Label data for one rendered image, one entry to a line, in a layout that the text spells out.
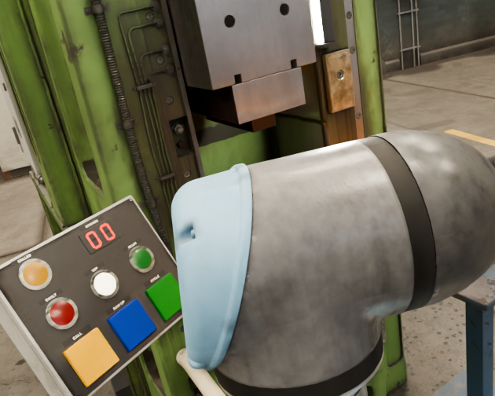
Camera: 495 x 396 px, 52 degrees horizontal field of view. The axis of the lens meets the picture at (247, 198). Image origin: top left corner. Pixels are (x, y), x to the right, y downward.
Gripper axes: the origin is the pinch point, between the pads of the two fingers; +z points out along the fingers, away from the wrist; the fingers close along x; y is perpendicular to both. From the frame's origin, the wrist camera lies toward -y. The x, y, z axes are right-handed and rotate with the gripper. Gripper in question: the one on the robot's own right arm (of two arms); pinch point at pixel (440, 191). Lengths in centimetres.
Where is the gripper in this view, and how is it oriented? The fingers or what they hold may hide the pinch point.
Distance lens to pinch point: 107.7
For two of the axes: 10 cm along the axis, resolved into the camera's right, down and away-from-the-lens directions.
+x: 8.5, -3.4, 4.0
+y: 2.0, 9.2, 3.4
